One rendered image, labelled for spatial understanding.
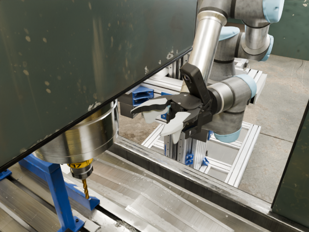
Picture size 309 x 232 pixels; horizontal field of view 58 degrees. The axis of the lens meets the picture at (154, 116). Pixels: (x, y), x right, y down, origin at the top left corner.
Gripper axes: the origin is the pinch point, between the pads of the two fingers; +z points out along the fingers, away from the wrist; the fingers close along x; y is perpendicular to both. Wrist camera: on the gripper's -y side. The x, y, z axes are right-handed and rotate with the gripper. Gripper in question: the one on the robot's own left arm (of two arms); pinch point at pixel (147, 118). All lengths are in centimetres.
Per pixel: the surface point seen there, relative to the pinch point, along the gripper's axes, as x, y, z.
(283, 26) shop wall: 187, 81, -409
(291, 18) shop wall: 180, 67, -412
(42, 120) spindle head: -15.6, -17.5, 24.7
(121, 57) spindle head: -11.9, -20.4, 13.3
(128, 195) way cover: 36, 67, -17
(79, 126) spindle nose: -7.5, -9.6, 18.0
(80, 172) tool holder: -1.4, 4.9, 16.7
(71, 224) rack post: 24, 50, 13
